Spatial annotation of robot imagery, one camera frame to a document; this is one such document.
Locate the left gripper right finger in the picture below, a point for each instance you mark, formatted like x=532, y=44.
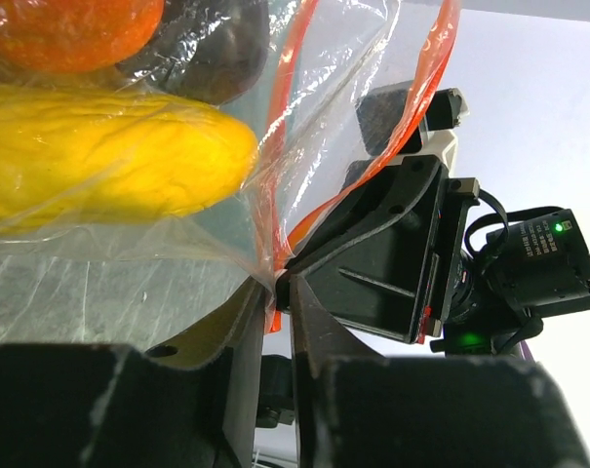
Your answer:
x=318, y=341

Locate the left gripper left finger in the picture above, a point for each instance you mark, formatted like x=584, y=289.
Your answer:
x=216, y=366

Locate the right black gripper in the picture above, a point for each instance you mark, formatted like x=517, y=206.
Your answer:
x=410, y=248

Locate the clear zip top bag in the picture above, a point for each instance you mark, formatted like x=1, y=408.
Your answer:
x=343, y=84

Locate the dark avocado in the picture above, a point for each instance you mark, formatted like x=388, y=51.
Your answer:
x=212, y=51

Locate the orange tangerine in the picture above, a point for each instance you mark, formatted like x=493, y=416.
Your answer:
x=75, y=36

